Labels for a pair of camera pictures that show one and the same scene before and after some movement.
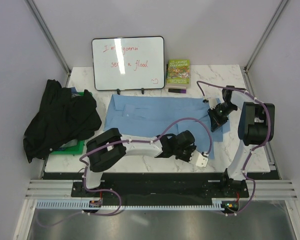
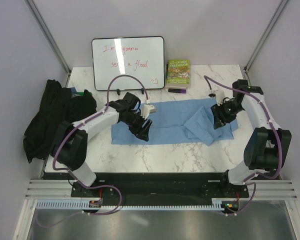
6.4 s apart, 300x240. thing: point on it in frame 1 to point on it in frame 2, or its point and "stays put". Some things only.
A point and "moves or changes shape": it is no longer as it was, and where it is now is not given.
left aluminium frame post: [47, 31] stays put
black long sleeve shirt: [61, 119] stays put
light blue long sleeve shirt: [148, 116] moves or changes shape
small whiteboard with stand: [123, 63] stays put
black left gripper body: [184, 154] to [135, 122]
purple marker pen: [178, 90] stays put
